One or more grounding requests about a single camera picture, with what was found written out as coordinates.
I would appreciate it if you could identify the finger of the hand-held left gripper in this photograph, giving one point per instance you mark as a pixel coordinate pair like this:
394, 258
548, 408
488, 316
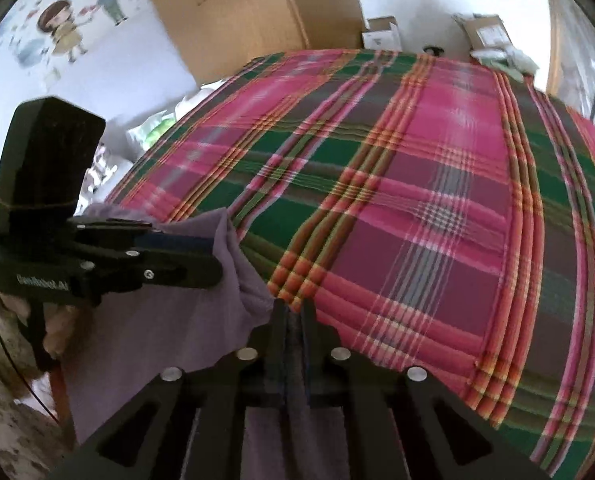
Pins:
177, 242
187, 270

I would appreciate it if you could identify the person's left hand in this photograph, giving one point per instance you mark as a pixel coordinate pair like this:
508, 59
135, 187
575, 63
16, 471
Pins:
62, 330

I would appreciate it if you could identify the white parcel bag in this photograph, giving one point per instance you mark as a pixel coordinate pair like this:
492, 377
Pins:
512, 60

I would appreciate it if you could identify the person's left forearm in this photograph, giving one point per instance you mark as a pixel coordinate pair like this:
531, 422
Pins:
7, 400

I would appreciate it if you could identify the purple fleece garment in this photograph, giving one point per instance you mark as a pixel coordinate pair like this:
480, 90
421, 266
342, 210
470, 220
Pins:
152, 330

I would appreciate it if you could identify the pink green plaid bed sheet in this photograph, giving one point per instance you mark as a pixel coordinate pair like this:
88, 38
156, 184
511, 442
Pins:
402, 210

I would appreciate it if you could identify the green tissue packet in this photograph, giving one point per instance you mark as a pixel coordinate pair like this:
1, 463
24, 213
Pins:
155, 130

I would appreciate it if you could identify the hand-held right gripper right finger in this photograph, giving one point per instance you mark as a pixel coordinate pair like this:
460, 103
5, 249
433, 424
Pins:
308, 360

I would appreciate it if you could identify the white cardboard box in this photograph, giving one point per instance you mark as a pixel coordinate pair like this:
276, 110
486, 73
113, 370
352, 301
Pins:
382, 35

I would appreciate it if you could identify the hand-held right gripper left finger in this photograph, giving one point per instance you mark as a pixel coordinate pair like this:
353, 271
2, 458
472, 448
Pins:
282, 360

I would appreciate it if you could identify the cartoon children wall sticker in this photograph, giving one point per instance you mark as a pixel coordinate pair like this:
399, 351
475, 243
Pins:
67, 25

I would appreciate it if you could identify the wooden wardrobe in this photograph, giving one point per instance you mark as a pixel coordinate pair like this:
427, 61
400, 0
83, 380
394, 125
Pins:
247, 15

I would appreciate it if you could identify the brown cardboard box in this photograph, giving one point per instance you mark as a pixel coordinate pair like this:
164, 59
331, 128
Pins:
482, 32

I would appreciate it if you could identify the wooden door frame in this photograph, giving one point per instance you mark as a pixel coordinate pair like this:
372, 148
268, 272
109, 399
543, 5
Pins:
555, 35

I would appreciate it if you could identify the clear plastic door curtain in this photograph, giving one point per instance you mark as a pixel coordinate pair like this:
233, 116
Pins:
582, 60

